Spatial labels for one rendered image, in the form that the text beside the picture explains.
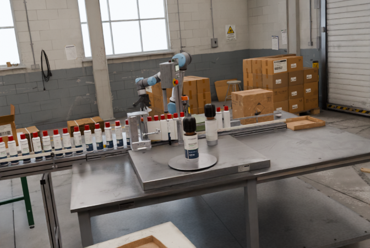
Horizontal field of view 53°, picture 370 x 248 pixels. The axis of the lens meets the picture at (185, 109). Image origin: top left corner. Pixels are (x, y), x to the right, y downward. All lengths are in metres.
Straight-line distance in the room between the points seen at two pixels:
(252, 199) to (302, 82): 4.88
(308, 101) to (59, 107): 4.98
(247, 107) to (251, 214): 1.20
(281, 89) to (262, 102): 3.37
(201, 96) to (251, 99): 3.35
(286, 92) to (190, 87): 1.71
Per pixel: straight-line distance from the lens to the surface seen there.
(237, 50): 9.65
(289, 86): 6.85
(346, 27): 7.39
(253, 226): 2.45
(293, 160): 2.50
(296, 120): 3.51
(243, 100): 3.29
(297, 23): 8.36
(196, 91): 6.57
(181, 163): 2.35
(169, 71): 2.85
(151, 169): 2.33
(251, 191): 2.34
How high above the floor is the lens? 1.67
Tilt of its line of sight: 11 degrees down
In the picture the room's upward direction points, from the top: 5 degrees counter-clockwise
